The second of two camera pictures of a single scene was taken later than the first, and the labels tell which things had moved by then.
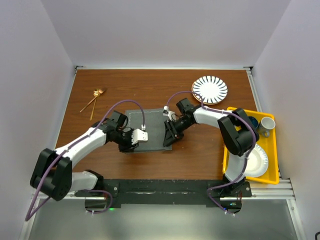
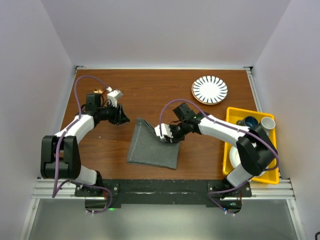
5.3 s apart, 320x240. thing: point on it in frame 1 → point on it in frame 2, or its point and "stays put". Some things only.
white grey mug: x=266 y=124 stays put
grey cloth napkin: x=154 y=122 → x=146 y=148
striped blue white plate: x=213 y=90 stays put
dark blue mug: x=254 y=121 stays put
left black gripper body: x=124 y=141 → x=111 y=114
